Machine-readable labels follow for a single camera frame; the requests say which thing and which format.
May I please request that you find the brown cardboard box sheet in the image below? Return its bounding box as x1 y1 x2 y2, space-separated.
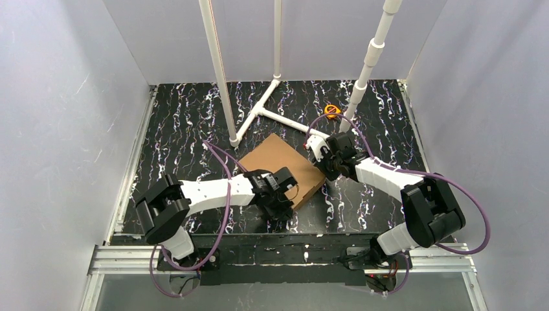
239 133 326 211

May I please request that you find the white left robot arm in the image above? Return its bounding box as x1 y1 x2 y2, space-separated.
135 167 298 260

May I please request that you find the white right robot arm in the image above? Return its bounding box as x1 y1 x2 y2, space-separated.
306 133 466 261

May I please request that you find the yellow tape measure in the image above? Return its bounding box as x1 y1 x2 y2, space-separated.
324 104 341 120

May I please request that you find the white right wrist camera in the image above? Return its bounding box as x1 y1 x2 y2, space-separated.
305 135 331 163

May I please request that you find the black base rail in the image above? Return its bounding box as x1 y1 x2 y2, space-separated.
156 231 398 288

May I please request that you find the white PVC pipe frame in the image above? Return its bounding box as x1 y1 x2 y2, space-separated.
229 0 404 149

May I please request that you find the white wooden corner post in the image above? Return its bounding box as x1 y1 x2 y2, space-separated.
199 0 240 147

